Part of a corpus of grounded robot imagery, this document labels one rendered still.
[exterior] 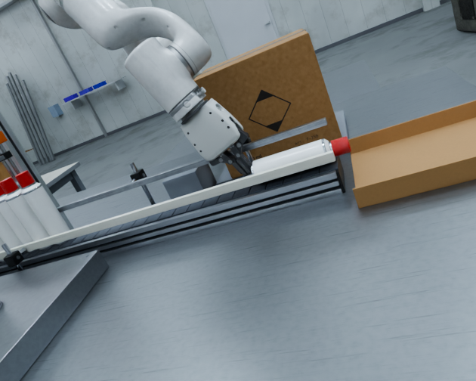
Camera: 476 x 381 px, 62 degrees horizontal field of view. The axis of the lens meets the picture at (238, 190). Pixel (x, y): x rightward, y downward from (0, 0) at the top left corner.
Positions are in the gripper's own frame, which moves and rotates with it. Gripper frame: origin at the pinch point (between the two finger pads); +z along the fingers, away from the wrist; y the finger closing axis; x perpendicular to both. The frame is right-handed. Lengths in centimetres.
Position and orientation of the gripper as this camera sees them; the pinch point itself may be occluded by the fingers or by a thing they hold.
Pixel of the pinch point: (242, 165)
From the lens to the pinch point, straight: 86.3
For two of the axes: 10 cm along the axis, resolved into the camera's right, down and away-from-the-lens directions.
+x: -2.0, 4.4, -8.8
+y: -7.2, 5.4, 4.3
